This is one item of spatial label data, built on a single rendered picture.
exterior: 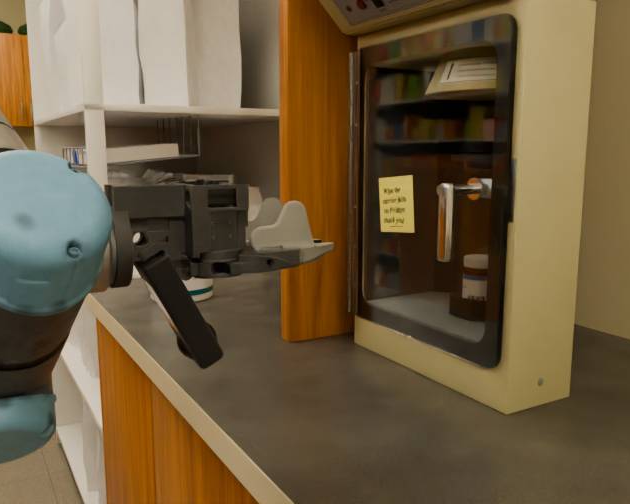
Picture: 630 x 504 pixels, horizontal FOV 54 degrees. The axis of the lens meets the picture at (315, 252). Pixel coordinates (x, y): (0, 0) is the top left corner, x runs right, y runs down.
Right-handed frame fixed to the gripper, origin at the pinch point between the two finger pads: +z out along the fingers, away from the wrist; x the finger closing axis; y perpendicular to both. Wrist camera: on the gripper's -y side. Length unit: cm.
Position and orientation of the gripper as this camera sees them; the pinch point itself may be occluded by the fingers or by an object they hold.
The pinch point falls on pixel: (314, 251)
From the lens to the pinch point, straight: 62.3
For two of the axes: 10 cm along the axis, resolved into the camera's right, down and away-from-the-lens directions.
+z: 8.7, -0.8, 4.9
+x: -5.0, -1.4, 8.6
